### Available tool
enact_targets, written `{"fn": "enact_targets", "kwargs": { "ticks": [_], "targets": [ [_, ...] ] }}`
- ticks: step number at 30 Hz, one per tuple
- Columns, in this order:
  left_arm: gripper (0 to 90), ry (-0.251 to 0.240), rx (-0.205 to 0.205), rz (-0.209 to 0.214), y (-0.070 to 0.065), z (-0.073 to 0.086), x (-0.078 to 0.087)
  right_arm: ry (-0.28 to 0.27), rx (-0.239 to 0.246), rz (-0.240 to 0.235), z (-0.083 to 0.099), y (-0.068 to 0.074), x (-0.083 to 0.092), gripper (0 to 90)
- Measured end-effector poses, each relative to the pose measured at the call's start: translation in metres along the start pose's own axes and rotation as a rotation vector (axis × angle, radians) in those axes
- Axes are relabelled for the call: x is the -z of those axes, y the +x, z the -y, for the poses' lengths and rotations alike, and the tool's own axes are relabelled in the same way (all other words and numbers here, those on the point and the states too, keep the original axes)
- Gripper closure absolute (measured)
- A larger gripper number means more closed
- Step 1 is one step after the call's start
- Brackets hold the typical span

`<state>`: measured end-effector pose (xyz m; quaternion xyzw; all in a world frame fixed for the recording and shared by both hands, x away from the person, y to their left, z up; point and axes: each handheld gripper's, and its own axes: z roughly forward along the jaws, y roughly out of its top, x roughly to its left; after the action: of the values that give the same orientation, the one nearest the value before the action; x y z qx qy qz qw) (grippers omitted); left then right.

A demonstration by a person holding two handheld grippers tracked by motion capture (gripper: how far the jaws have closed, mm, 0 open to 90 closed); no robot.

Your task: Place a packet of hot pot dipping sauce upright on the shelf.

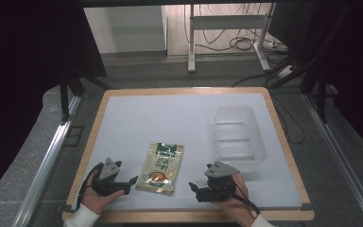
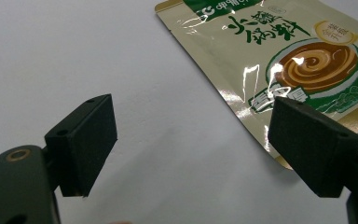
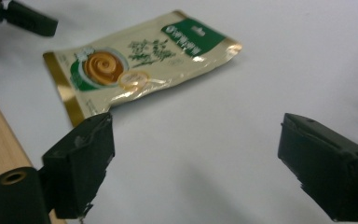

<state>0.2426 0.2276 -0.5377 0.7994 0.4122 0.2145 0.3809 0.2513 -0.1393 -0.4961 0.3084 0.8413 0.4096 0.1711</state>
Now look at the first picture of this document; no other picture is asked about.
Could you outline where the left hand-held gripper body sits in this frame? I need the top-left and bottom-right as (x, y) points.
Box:
(91, 157), (131, 197)

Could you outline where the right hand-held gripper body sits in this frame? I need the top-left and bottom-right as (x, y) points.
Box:
(195, 161), (241, 203)

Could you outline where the beige and green food packet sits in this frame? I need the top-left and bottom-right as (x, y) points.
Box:
(135, 141), (185, 196)

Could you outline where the clear plastic container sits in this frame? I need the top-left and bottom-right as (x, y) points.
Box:
(214, 105), (268, 173)

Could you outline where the person's right hand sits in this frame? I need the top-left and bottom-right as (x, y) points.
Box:
(213, 173), (257, 227)

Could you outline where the person's left hand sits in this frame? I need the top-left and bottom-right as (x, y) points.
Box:
(80, 171), (126, 216)

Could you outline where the wooden table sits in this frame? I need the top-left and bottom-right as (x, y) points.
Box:
(61, 86), (316, 223)

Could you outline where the dark floor plate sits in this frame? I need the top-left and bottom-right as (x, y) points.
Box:
(62, 125), (85, 148)

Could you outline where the white table mat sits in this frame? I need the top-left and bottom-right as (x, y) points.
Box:
(75, 92), (303, 212)

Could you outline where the black metal stand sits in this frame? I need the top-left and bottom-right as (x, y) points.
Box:
(299, 67), (333, 125)
(59, 70), (112, 125)

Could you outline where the white power strip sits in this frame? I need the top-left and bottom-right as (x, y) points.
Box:
(277, 64), (297, 79)

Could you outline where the dark curtain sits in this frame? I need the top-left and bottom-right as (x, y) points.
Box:
(308, 0), (363, 162)
(0, 0), (108, 205)

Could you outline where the white panel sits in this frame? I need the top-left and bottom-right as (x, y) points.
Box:
(82, 5), (168, 55)

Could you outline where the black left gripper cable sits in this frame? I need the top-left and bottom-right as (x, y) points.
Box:
(76, 162), (106, 212)

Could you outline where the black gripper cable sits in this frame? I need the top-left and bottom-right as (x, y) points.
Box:
(232, 181), (262, 217)
(76, 162), (106, 212)

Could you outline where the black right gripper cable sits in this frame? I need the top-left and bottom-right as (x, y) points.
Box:
(232, 181), (262, 217)

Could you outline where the aluminium floor rail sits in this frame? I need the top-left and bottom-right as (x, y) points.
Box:
(302, 94), (363, 227)
(11, 95), (82, 227)

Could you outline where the thin black floor cable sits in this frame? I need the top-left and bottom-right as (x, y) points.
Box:
(272, 94), (306, 146)

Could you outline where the tangle of black floor cables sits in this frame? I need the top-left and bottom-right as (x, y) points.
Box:
(182, 3), (292, 53)

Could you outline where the white metal desk frame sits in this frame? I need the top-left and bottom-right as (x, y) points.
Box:
(186, 2), (276, 74)

